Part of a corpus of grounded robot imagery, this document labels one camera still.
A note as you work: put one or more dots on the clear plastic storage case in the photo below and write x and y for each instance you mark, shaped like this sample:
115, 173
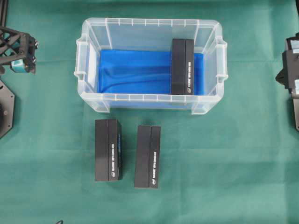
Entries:
150, 35

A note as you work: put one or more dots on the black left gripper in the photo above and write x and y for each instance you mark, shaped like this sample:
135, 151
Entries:
17, 50

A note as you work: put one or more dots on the green table cloth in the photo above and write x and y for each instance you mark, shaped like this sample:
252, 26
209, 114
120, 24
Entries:
237, 164

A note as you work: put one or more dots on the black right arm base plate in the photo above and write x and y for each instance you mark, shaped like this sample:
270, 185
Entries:
295, 99

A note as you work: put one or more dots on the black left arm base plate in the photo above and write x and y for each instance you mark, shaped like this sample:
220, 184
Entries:
7, 99

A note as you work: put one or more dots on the black realsense box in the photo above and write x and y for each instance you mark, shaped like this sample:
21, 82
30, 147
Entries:
147, 157
108, 153
182, 67

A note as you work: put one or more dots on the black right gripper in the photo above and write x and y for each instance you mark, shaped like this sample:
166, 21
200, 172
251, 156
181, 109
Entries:
289, 75

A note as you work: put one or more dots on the black frame top right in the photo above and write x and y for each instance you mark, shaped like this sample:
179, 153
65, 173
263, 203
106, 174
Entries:
297, 6

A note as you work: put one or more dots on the blue cloth liner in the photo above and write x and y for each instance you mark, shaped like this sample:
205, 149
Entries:
142, 72

